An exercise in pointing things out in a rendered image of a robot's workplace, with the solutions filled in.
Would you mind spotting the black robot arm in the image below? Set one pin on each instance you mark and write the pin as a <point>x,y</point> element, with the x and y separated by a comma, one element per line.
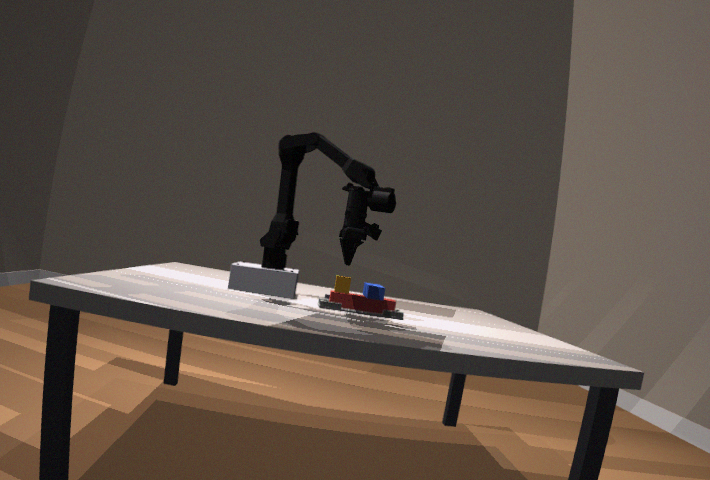
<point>292,149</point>

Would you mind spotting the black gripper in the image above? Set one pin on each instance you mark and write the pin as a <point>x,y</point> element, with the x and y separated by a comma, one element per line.
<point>352,233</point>

